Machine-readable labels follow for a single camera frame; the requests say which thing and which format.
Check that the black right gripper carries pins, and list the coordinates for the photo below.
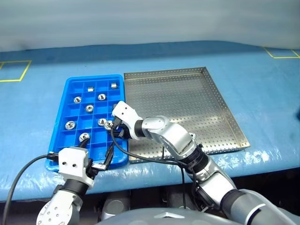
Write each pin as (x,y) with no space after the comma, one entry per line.
(124,132)

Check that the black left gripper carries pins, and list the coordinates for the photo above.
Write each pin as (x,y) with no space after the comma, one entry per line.
(95,171)

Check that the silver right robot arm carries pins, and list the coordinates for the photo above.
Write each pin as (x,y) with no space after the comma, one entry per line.
(173,136)

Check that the blue compartment tray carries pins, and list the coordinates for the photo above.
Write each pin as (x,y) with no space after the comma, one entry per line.
(70,112)

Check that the grey rounded housing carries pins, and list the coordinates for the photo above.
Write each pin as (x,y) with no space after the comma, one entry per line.
(116,207)

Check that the metal nut on perforated tray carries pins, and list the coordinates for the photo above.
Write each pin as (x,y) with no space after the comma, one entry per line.
(193,135)

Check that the perforated metal tray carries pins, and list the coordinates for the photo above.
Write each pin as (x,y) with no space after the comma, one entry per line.
(187,98)

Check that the grey robot torso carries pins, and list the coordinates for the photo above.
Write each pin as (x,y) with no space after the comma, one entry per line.
(164,216)

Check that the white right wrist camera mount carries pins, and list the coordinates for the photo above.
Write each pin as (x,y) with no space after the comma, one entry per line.
(124,111)

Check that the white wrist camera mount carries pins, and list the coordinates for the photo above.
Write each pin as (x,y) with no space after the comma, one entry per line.
(70,161)
(124,111)

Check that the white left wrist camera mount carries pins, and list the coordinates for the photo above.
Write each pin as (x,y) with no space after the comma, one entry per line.
(70,161)

